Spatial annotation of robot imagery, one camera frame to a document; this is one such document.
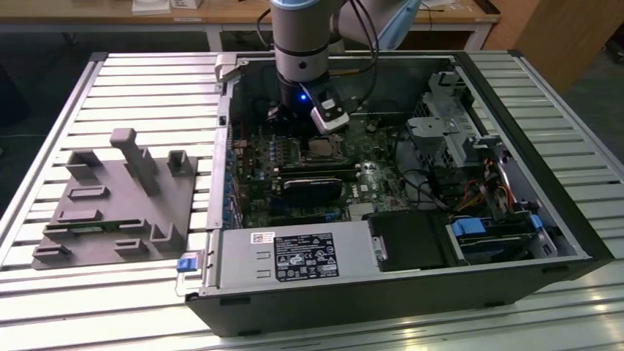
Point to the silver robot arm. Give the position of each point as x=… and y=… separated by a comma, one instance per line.
x=300, y=36

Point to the black RAM slot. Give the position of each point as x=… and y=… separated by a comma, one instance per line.
x=316, y=178
x=316, y=166
x=316, y=174
x=316, y=170

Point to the CPU socket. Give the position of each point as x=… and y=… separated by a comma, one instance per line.
x=341, y=161

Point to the coin cell battery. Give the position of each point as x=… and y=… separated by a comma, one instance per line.
x=370, y=128

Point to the black graphics card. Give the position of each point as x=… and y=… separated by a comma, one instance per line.
x=312, y=190

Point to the green motherboard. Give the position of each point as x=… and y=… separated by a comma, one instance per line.
x=385, y=172

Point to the metal drive cage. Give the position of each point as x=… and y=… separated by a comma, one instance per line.
x=428, y=126

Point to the blue board connector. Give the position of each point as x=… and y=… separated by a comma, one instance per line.
x=332, y=213

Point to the white box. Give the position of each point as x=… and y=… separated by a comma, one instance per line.
x=186, y=3

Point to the white paper stack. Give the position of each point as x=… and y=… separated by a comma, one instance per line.
x=150, y=5

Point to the silver power supply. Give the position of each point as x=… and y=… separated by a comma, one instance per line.
x=244, y=256

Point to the black plastic shroud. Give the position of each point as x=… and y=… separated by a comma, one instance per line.
x=409, y=237

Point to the grey parts rack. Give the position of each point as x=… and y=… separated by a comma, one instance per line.
x=121, y=219

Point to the blue case latch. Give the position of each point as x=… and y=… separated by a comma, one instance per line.
x=185, y=264

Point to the wooden desk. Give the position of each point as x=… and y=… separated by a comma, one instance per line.
x=97, y=16

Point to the blue disk carrier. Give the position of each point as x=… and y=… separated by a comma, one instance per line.
x=468, y=228

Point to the green RAM stick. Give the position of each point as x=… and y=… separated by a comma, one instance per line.
x=97, y=228

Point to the black PC case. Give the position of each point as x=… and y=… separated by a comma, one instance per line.
x=341, y=307

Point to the black hard disk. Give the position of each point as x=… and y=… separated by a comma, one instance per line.
x=492, y=248

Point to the wooden cabinet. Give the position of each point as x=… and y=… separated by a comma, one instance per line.
x=560, y=36

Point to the blue disk bay tab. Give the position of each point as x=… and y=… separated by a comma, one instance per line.
x=536, y=223

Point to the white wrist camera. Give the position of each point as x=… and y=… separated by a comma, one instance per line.
x=328, y=113

